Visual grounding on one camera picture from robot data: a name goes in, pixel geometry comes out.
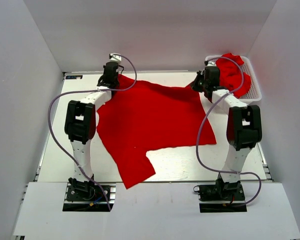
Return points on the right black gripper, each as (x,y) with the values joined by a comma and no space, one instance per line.
(195,86)

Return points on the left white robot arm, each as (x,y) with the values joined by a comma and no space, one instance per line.
(80,123)

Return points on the red t shirt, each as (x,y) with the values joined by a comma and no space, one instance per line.
(144,116)

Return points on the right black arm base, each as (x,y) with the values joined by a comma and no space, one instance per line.
(221,197)

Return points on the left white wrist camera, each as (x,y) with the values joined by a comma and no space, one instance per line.
(115,57)

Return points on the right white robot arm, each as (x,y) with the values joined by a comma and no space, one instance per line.
(244,127)

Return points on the blue table label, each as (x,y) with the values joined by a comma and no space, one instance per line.
(73,77)

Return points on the red t shirts pile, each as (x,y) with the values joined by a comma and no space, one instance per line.
(230,77)

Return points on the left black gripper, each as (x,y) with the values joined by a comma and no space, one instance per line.
(103,74)

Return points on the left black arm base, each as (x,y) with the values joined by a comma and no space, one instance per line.
(86,196)

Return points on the white plastic basket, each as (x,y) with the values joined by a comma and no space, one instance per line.
(245,66)

